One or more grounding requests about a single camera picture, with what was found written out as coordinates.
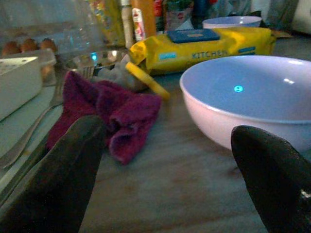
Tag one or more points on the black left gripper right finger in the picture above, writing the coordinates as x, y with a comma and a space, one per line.
272, 174

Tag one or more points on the yellow kitchen wipes pack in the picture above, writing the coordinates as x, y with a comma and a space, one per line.
201, 52

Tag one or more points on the white tall slim bottle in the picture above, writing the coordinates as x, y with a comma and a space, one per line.
127, 24

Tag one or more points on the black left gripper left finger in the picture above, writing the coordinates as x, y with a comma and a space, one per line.
56, 174

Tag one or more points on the yellow printed packet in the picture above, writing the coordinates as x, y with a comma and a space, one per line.
109, 21

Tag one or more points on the clear egg carton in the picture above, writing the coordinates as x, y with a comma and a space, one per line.
31, 48

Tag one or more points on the purple cloth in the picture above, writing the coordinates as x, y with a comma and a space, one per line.
114, 109

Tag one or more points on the clear glass jar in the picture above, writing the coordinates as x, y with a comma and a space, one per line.
82, 31

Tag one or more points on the large white bowl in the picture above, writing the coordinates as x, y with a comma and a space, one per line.
247, 97

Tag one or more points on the white plastic box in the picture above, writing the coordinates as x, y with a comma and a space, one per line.
17, 85

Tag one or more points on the silver fork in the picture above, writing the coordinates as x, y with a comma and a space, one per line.
31, 126

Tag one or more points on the orange bottle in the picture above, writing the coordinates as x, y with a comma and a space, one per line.
145, 17

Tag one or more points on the yellow round lid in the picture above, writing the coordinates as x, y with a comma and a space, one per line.
148, 81

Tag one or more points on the small white bowl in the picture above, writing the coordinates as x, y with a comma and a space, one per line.
230, 22

